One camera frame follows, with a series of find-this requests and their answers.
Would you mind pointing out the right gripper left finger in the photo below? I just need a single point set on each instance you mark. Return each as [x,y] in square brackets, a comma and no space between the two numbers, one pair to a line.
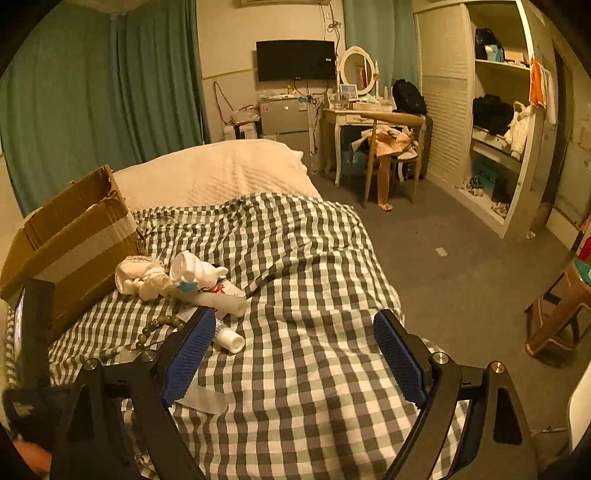
[91,440]

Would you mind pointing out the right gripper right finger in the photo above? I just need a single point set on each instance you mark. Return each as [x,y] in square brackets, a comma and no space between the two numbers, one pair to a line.
[495,442]

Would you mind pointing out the white bear star toy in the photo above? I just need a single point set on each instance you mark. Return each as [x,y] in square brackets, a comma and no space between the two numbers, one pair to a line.
[189,273]

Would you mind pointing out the brown plastic stool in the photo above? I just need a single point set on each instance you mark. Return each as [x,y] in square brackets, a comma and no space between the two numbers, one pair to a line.
[552,319]

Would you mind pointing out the crumpled white cloth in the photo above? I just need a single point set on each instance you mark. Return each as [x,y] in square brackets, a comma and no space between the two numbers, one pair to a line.
[142,276]

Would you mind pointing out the small white bottle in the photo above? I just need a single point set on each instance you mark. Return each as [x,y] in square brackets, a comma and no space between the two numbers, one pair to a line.
[227,339]

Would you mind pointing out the brown cardboard box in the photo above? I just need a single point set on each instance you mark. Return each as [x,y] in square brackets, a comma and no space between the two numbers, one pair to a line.
[74,241]

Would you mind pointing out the checkered green white blanket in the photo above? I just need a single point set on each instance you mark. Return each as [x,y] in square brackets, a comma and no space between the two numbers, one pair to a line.
[310,397]

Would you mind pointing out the white tube bottle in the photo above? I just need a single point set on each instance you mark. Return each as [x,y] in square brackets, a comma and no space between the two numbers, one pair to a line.
[224,299]

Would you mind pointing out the cream quilted bed cover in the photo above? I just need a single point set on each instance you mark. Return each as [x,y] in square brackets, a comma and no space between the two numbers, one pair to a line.
[215,173]

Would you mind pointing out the white open wardrobe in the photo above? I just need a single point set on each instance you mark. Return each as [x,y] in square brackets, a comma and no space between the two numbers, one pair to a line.
[491,149]

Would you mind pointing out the wooden chair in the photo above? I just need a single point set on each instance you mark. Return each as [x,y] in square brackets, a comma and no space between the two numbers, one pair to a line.
[395,138]

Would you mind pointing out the large green curtain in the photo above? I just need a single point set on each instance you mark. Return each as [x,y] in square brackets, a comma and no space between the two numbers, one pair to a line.
[82,88]

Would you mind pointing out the orange hanging cloth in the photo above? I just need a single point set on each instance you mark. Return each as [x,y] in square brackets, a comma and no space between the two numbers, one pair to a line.
[537,89]

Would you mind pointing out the black backpack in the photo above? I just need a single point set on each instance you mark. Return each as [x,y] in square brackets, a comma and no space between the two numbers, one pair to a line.
[408,98]

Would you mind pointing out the white dressing table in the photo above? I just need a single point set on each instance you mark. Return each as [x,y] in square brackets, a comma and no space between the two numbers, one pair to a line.
[338,120]

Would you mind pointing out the grey mini fridge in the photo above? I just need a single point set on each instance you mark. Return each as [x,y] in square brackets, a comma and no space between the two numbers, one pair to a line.
[285,120]

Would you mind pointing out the white oval vanity mirror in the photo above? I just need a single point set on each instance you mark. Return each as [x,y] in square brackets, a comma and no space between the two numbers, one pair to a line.
[358,72]

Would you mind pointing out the light teal window curtain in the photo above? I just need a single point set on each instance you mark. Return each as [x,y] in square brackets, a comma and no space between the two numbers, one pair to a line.
[386,30]

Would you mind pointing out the black wall television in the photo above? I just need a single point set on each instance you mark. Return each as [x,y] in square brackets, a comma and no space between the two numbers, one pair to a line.
[278,60]

